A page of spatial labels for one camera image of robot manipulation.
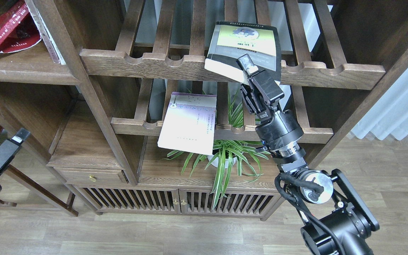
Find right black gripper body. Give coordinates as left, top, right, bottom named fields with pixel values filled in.
left=241, top=70, right=305, bottom=158

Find white curtain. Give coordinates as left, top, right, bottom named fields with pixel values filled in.
left=350, top=68, right=408, bottom=140

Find red book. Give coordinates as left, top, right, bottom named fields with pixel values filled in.
left=0, top=0, right=41, bottom=53

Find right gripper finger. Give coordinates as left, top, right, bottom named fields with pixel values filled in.
left=237, top=54, right=259, bottom=77

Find white standing book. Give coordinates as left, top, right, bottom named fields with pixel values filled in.
left=25, top=0, right=66, bottom=65

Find white plant pot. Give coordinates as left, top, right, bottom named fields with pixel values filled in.
left=208, top=152, right=238, bottom=169

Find dark wooden bookshelf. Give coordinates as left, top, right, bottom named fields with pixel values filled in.
left=0, top=0, right=408, bottom=221

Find white and purple book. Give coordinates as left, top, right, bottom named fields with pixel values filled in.
left=157, top=92, right=217, bottom=155

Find green and black book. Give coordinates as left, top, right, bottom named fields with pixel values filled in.
left=204, top=21, right=281, bottom=84

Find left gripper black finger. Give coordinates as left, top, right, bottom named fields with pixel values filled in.
left=0, top=129, right=30, bottom=175

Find brass drawer knob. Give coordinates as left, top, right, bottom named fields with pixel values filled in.
left=89, top=175, right=97, bottom=182

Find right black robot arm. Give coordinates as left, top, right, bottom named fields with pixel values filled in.
left=237, top=54, right=379, bottom=255

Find green spider plant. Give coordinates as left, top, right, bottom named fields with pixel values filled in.
left=162, top=85, right=272, bottom=210

